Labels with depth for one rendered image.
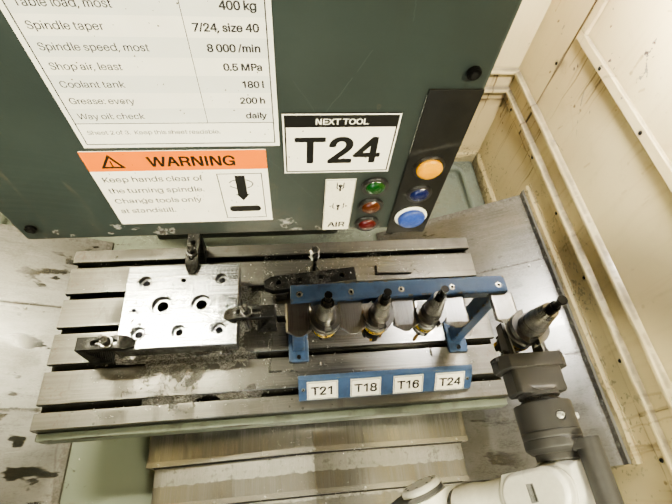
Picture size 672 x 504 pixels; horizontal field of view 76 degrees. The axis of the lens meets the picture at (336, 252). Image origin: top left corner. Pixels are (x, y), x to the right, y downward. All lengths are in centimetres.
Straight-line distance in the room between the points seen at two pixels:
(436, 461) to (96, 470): 97
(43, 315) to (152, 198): 125
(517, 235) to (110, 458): 147
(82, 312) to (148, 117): 104
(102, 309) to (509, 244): 130
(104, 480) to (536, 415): 118
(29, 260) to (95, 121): 139
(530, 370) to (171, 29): 69
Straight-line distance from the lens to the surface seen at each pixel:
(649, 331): 128
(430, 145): 40
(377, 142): 39
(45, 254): 177
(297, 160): 40
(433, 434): 136
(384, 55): 34
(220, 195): 44
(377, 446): 130
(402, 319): 90
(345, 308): 89
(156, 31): 33
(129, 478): 150
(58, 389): 131
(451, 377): 119
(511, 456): 142
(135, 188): 45
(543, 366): 80
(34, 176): 47
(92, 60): 35
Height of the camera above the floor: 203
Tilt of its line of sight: 59 degrees down
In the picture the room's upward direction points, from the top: 8 degrees clockwise
